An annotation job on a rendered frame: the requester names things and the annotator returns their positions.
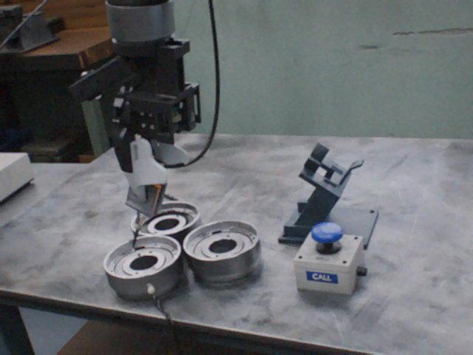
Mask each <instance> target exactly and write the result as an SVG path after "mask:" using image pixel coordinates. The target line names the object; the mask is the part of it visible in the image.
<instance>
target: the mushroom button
mask: <svg viewBox="0 0 473 355"><path fill-rule="evenodd" d="M343 236H344V230H343V228H342V227H341V226H340V225H339V224H337V223H331V222H326V223H320V224H317V225H315V226H314V227H313V228H312V230H311V238H312V239H313V240H314V241H316V242H317V243H323V246H324V247H326V248H329V247H332V246H333V243H334V242H337V241H339V240H340V239H341V238H342V237H343Z"/></svg>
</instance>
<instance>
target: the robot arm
mask: <svg viewBox="0 0 473 355"><path fill-rule="evenodd" d="M106 11H107V17H108V23H109V34H110V36H111V37H112V38H113V39H112V40H113V47H114V51H115V53H117V54H118V55H120V56H118V57H117V58H115V59H113V60H112V61H110V62H109V63H107V64H105V65H103V66H102V67H100V68H99V69H97V70H94V69H93V70H90V71H89V72H85V73H84V74H82V75H81V77H80V78H78V79H76V80H75V81H76V83H75V84H73V85H72V86H71V87H69V90H70V91H71V93H72V94H73V96H74V97H75V99H76V101H77V102H78V104H81V103H83V102H85V101H88V102H90V101H93V100H94V99H95V100H96V99H99V98H100V97H101V96H102V94H104V93H106V91H107V89H106V88H108V87H110V86H111V85H113V84H114V83H116V82H118V81H119V80H121V79H123V78H125V77H126V76H128V75H130V74H132V73H133V72H135V74H136V76H135V77H133V78H131V79H129V80H128V81H125V82H124V83H122V84H120V85H119V86H118V90H119V92H116V96H117V97H116V99H115V103H114V106H113V107H114V120H112V123H113V128H114V130H113V144H114V150H115V154H116V157H117V159H118V163H119V164H120V168H121V170H122V171H123V172H124V174H125V176H126V179H127V180H128V182H129V184H130V186H131V187H132V188H133V190H134V191H135V193H136V195H137V196H138V197H139V198H140V200H142V201H145V202H146V201H147V196H146V185H153V184H164V183H166V182H167V180H168V172H167V171H166V169H165V168H164V167H162V166H161V165H160V164H159V163H157V162H156V161H155V160H154V158H153V157H152V156H156V157H158V158H159V159H161V160H162V161H164V162H166V163H169V164H173V163H184V164H185V165H186V164H187V163H188V155H187V153H186V152H185V151H183V150H182V149H181V148H179V147H178V146H176V145H174V134H175V133H177V134H178V135H179V134H180V133H181V132H182V131H185V132H190V131H192V130H193V129H194V128H196V126H197V125H196V123H197V124H201V123H202V114H201V101H200V84H197V83H191V82H186V77H185V66H184V55H185V54H186V53H189V52H191V47H190V40H187V39H180V38H175V36H174V33H175V31H176V28H175V17H174V0H106ZM194 95H197V112H198V114H197V113H196V112H195V100H194ZM136 134H137V135H140V138H139V139H137V140H136V137H135V136H136Z"/></svg>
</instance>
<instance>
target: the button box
mask: <svg viewBox="0 0 473 355"><path fill-rule="evenodd" d="M293 263H294V269H295V275H296V287H297V291H307V292H313V293H319V294H329V295H336V296H341V297H343V296H347V297H351V296H352V294H353V292H354V290H355V287H356V286H357V283H358V281H359V278H360V276H362V277H366V276H367V267H365V262H364V241H363V237H362V236H354V235H345V234H344V236H343V237H342V238H341V239H340V240H339V241H337V242H334V243H333V246H332V247H329V248H326V247H324V246H323V243H317V242H316V241H314V240H313V239H312V238H311V233H309V235H308V236H307V238H306V240H305V241H304V243H303V245H302V247H301V248H300V249H299V252H298V253H297V255H296V256H295V258H294V260H293Z"/></svg>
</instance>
